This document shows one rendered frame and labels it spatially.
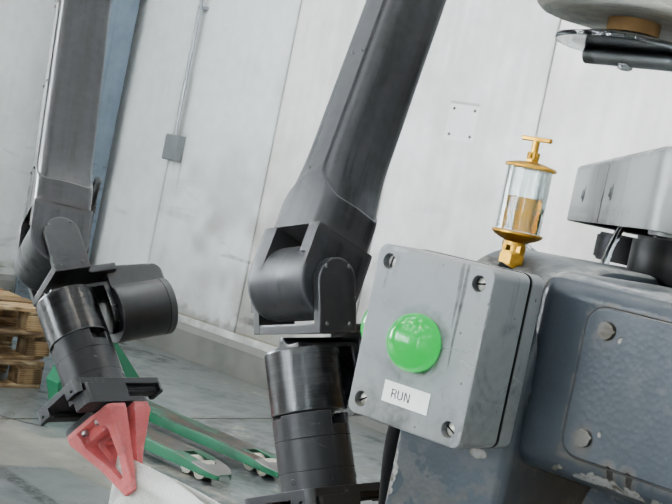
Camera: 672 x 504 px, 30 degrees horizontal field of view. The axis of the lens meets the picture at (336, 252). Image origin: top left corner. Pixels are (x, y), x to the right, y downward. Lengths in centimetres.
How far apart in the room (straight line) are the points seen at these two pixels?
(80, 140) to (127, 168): 801
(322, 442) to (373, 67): 29
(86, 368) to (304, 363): 30
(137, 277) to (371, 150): 35
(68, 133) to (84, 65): 9
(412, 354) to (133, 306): 62
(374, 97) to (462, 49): 636
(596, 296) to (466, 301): 7
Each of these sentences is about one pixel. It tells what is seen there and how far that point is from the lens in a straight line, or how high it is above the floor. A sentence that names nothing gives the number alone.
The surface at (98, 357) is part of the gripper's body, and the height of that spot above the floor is 116.
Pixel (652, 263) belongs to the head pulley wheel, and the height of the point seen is 135.
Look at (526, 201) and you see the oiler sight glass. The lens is 69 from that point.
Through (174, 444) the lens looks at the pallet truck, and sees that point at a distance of 565.
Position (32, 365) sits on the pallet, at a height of 12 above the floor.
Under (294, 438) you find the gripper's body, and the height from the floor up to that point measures 117.
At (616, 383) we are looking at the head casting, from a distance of 63.
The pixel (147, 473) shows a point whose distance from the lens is 114.
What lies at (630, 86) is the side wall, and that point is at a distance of 669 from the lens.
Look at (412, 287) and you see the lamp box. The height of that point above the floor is 131.
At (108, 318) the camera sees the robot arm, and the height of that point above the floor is 118.
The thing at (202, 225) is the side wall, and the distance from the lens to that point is 860.
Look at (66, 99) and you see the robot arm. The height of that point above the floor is 138.
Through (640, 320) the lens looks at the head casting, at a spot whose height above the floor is 132.
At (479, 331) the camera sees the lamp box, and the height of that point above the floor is 130.
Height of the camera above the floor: 135
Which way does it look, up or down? 3 degrees down
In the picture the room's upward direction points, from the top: 12 degrees clockwise
